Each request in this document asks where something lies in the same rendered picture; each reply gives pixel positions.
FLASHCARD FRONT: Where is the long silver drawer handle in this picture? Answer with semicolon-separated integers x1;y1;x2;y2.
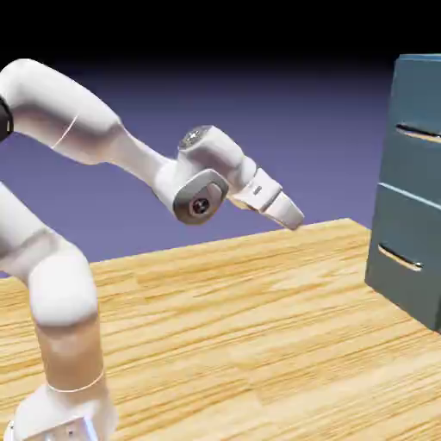
394;122;441;145

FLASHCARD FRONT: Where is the short silver drawer handle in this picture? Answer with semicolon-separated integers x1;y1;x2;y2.
377;243;424;272

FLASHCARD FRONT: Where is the tall blue-grey drawer front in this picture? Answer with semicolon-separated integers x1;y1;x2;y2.
377;53;441;210

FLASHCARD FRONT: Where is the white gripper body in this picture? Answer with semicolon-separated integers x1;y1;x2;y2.
264;191;306;231

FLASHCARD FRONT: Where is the short blue-grey drawer front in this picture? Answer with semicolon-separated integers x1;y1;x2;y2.
363;183;441;332

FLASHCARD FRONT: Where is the blue-grey cabinet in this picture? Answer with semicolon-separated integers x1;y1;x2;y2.
363;53;441;334

